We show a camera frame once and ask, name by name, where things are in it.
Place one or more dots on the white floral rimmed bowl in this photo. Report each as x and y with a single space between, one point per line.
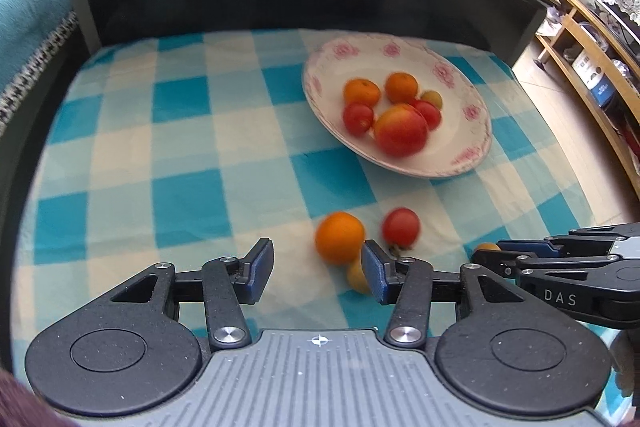
460 142

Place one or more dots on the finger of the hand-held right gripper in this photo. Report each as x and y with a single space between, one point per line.
500 264
530 248

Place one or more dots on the blue blanket with houndstooth border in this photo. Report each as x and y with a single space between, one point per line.
30 7

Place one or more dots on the wooden shelf unit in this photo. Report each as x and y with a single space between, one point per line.
595 57

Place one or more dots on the large red-orange apple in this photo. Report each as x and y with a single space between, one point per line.
401 130

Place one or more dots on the small yellow-green fruit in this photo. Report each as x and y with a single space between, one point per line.
432 98
357 276
487 247

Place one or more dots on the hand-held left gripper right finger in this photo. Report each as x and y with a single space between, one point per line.
376 272

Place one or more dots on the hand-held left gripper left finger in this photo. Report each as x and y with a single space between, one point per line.
261 272

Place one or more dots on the orange mandarin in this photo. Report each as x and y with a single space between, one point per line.
401 87
340 237
361 91

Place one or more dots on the maroon clothing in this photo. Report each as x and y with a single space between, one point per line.
20 402

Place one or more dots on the red tomato with stem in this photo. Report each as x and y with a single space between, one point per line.
401 226

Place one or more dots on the blue white checkered tablecloth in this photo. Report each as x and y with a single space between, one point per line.
175 167

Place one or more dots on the blue and white box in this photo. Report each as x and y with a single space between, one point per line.
602 91

